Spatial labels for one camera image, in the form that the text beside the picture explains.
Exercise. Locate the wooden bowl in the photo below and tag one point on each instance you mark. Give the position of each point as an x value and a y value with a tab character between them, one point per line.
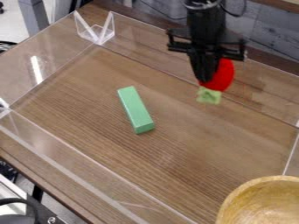
266	200

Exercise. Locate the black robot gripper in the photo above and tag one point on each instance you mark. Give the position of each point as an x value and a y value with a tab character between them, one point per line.
223	45

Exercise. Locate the black metal bracket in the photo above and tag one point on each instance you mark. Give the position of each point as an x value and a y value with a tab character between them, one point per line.
36	210

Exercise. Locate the red plush strawberry fruit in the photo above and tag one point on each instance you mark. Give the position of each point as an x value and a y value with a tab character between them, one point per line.
211	90

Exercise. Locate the clear acrylic tray enclosure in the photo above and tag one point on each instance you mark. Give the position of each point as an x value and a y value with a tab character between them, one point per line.
67	137

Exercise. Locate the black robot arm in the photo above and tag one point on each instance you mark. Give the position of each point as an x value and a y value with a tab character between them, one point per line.
206	17

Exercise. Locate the grey table leg post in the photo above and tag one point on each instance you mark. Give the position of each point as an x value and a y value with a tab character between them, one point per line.
34	15

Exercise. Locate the green rectangular block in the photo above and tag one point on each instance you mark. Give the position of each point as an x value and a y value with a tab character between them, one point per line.
135	109

